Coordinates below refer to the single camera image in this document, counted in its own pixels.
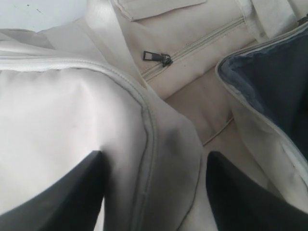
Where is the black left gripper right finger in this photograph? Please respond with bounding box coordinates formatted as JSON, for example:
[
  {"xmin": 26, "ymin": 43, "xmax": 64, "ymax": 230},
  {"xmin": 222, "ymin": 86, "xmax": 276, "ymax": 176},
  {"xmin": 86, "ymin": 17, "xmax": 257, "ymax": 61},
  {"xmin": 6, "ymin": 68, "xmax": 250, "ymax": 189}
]
[{"xmin": 205, "ymin": 152, "xmax": 308, "ymax": 231}]

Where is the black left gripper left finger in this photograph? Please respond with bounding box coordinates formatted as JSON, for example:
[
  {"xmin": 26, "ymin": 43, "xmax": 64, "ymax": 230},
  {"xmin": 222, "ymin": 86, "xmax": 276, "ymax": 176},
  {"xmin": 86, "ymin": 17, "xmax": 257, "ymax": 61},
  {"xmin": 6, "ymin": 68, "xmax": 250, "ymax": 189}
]
[{"xmin": 0, "ymin": 151, "xmax": 108, "ymax": 231}]

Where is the cream fabric duffel bag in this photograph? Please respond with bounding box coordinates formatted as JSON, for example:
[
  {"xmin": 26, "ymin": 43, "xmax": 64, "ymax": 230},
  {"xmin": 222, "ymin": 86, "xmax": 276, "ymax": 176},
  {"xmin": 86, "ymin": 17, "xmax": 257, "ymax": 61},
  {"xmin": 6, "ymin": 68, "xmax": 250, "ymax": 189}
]
[{"xmin": 0, "ymin": 0, "xmax": 308, "ymax": 231}]

